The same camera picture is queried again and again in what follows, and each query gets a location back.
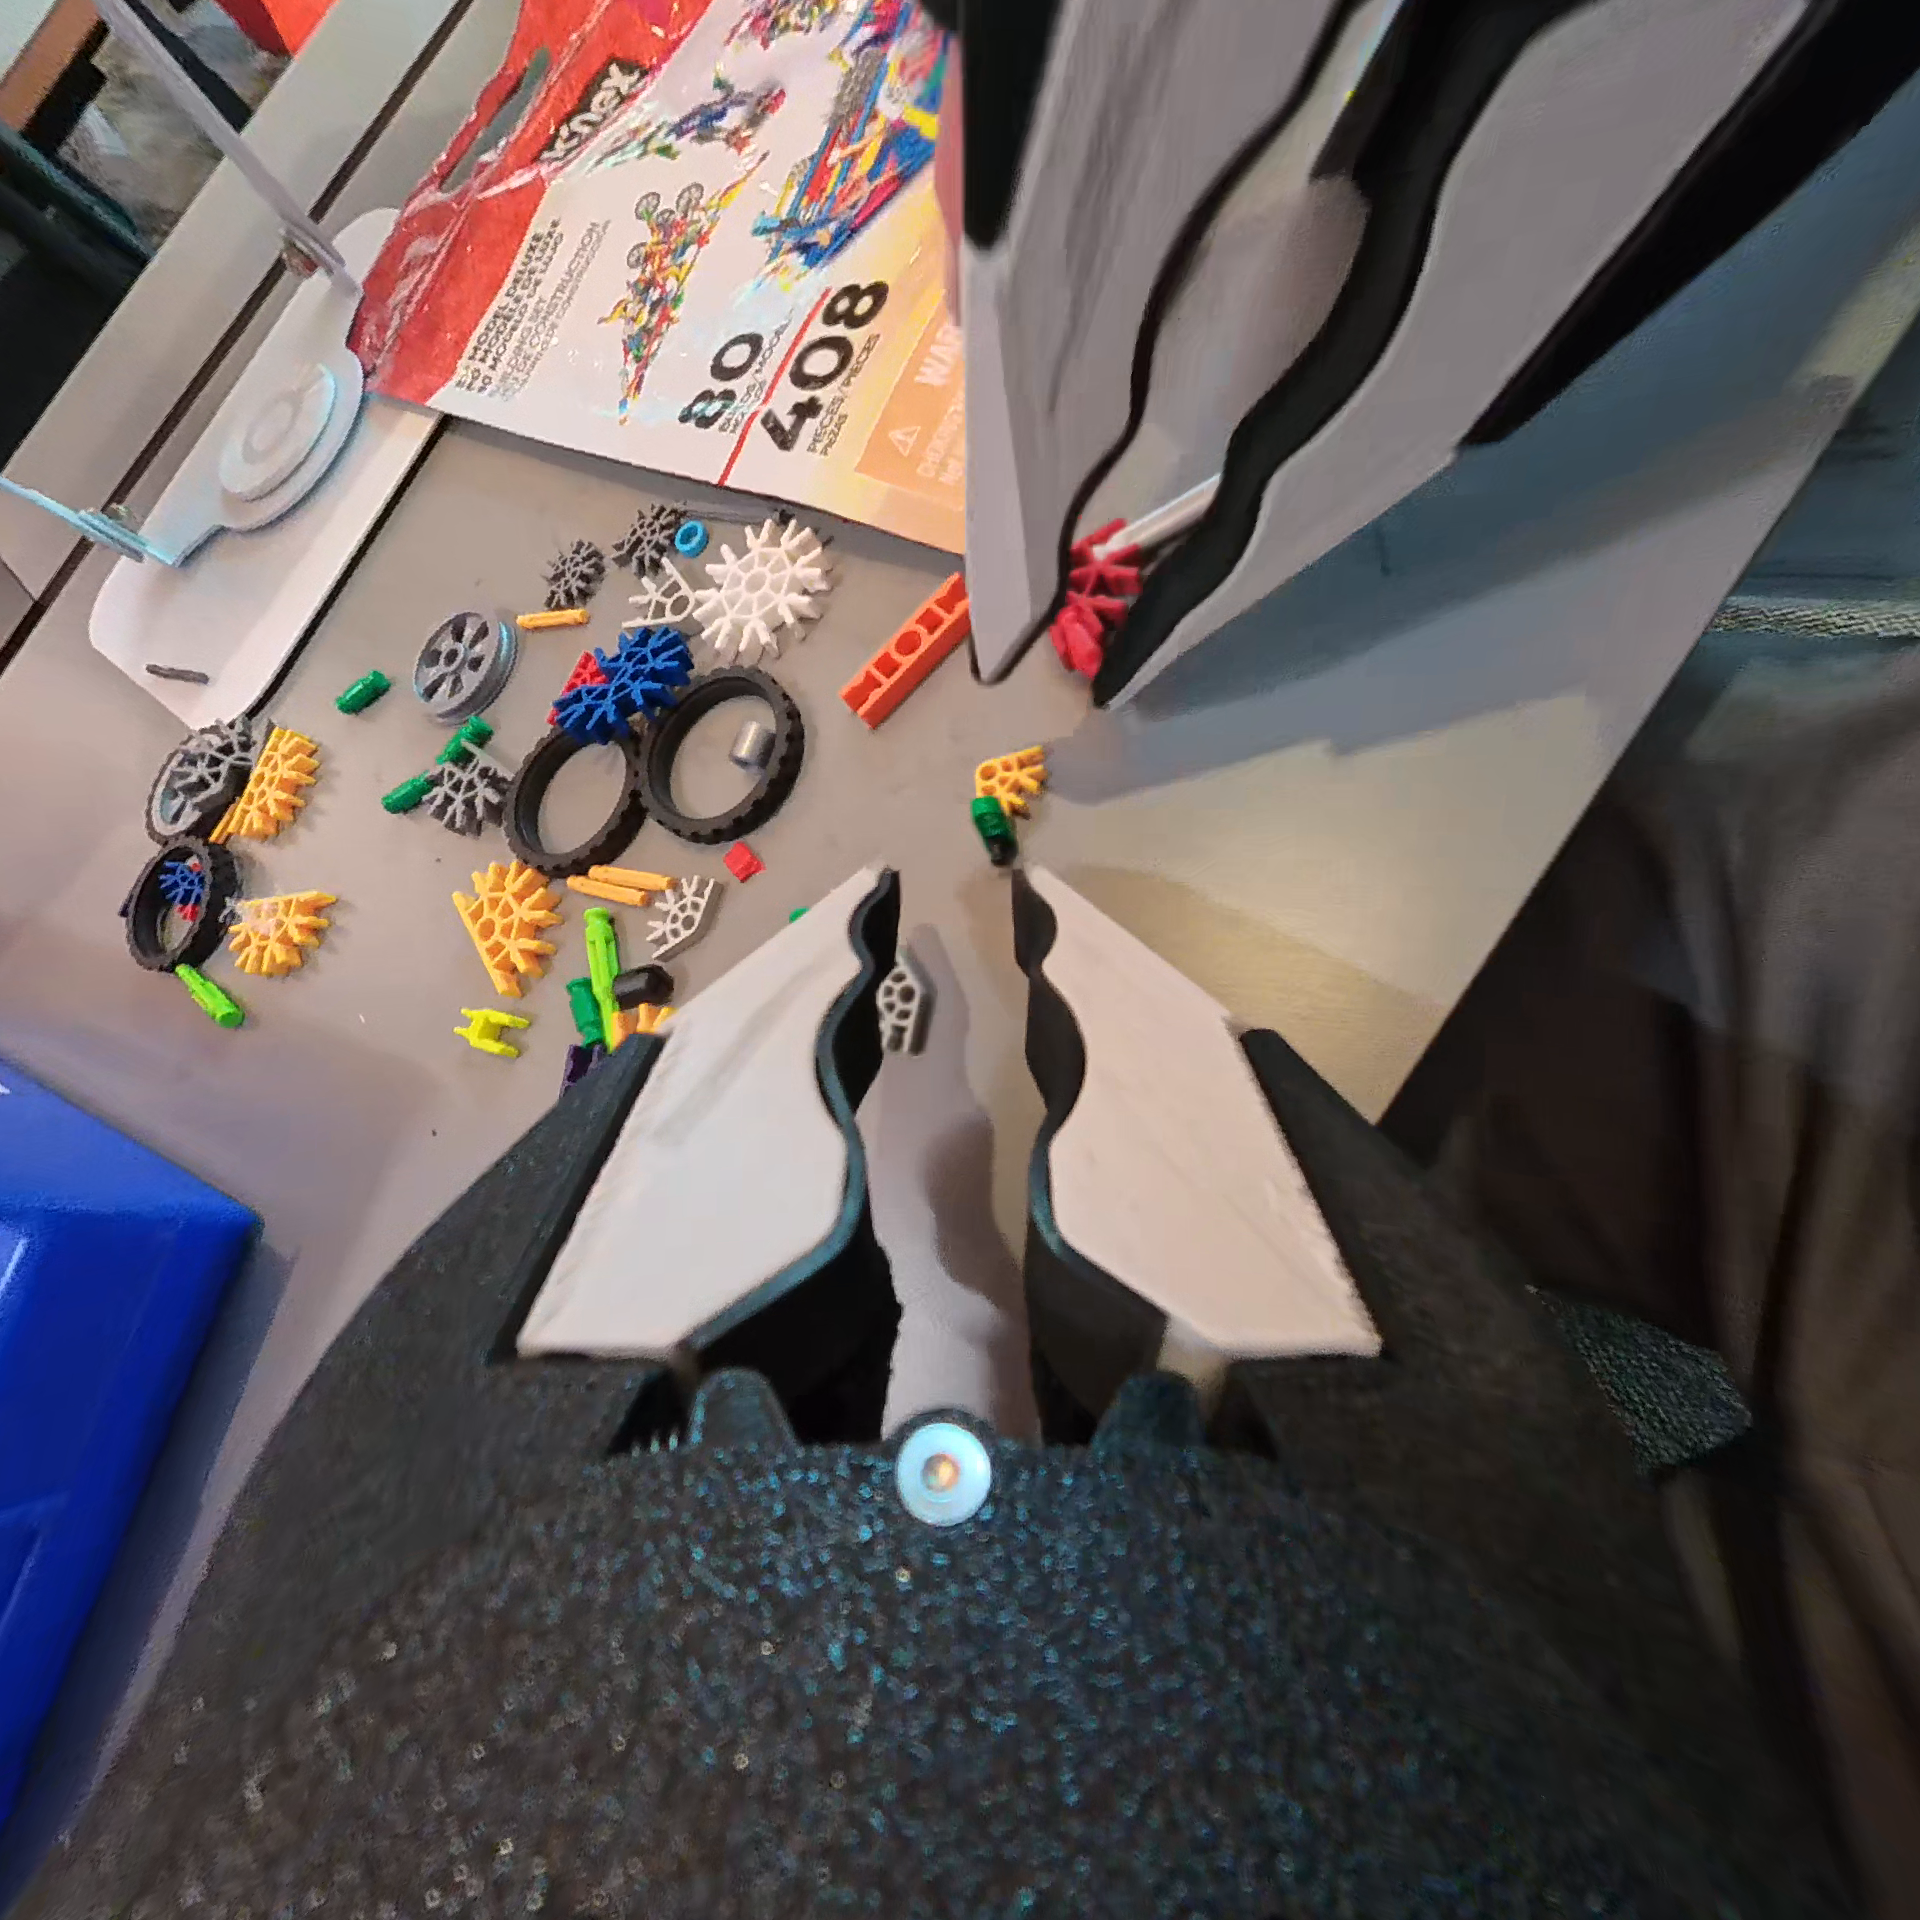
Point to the black tyre with grey hub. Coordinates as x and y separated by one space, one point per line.
164 810

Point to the purple connector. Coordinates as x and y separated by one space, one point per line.
583 1068

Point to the grey wheel hub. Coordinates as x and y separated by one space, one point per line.
466 659

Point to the printed toy packaging bag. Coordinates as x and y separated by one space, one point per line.
601 193

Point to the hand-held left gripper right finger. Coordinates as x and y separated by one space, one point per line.
1200 1186

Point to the white flat board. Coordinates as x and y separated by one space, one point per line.
257 615

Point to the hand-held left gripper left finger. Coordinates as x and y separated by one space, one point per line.
706 1186

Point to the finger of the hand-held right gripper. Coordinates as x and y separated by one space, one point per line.
1066 226
1501 226

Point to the small yellow connector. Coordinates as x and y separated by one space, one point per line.
1013 776

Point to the dark grey snowflake connector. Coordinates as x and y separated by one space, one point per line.
573 574
647 541

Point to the orange connector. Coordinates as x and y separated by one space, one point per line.
905 653

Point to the dark grey fan connector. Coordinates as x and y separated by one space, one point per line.
466 796

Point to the silver spacer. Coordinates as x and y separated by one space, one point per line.
752 748

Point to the black rubber tyre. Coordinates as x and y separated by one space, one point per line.
653 765
140 915
519 818

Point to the yellow fan connector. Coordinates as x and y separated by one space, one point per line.
646 1022
270 788
509 929
279 933

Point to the black spacer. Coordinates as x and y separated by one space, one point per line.
646 988

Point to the light grey fan connector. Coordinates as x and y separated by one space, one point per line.
905 1001

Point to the small light grey connector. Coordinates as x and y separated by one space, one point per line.
684 917

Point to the dark grey chair seat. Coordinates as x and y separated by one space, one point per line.
1651 1380

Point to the person's grey trousers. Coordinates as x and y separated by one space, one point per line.
1724 1050

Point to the red connector with rod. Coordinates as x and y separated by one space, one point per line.
1095 592

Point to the small blue connector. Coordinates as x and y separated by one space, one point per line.
181 884

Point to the white fan connector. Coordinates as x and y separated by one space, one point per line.
661 599

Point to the orange traffic cone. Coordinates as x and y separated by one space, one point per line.
285 17

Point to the red fan connector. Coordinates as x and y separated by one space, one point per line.
585 671

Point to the white snowflake connector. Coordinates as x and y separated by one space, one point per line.
762 589

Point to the green clip connector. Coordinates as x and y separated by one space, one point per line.
995 818

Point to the blue snowflake connector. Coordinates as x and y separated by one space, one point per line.
623 684

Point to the blue plastic bin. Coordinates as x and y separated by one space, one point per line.
88 1350

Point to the lime clip connector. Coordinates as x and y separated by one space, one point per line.
492 1033

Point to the lime green rod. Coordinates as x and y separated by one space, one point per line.
601 967
210 993

